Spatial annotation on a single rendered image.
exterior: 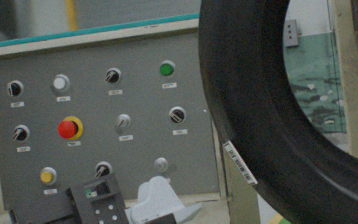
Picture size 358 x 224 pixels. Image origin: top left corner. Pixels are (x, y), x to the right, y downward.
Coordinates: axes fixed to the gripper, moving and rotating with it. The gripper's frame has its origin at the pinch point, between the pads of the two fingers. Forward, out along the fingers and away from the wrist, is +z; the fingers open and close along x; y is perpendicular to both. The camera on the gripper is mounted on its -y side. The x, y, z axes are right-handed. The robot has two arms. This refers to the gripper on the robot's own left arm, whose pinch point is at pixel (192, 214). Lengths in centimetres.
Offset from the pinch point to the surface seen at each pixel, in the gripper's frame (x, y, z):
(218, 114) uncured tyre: 0.8, 10.4, 8.2
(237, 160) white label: -0.2, 4.3, 7.9
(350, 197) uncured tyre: -7.3, -4.4, 16.2
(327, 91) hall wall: 719, 90, 549
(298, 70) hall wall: 732, 128, 529
